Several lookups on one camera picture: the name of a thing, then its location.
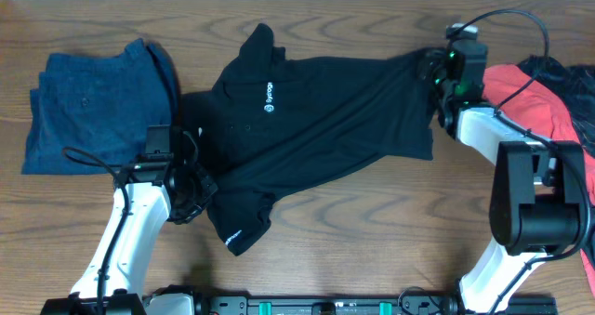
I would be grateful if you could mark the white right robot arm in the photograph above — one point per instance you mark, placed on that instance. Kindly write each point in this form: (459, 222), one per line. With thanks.
(539, 209)

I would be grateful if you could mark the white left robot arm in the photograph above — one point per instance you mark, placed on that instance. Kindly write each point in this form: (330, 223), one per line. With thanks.
(164, 184)

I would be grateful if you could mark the red garment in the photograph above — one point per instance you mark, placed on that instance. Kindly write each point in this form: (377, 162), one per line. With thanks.
(536, 108)

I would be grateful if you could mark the black patterned garment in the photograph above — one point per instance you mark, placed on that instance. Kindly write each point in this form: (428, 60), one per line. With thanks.
(574, 85)

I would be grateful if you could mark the black polo shirt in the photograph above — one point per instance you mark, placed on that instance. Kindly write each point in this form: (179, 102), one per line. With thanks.
(272, 126)

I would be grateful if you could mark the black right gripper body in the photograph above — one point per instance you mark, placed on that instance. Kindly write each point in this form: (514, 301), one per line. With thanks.
(435, 72)

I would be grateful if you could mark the folded navy blue garment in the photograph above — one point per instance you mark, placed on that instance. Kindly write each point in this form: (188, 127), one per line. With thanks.
(103, 106)

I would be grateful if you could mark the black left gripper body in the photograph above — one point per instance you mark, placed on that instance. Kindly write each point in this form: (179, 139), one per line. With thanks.
(199, 189)

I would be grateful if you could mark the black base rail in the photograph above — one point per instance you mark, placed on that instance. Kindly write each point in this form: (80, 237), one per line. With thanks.
(412, 301)

